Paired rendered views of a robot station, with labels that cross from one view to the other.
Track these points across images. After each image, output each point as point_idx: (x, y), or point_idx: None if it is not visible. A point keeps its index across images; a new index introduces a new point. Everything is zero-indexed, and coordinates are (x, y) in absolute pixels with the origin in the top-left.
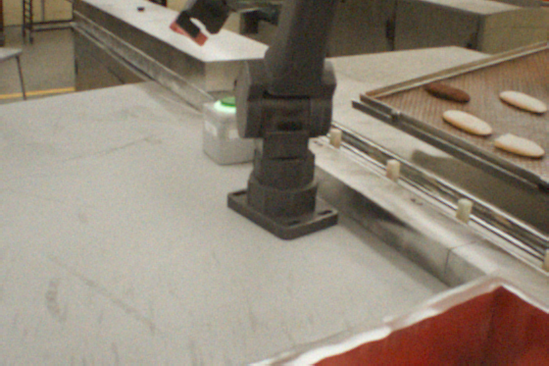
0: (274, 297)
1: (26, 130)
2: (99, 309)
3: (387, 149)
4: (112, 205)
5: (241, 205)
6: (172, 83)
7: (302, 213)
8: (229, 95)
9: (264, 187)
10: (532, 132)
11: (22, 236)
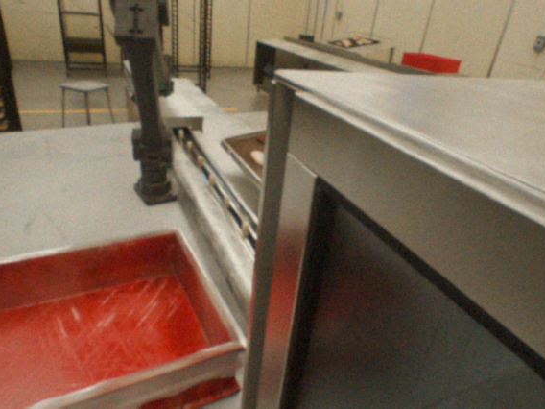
0: (124, 229)
1: (60, 145)
2: (47, 229)
3: (218, 168)
4: (82, 185)
5: (136, 189)
6: None
7: (158, 195)
8: None
9: (142, 182)
10: None
11: (29, 198)
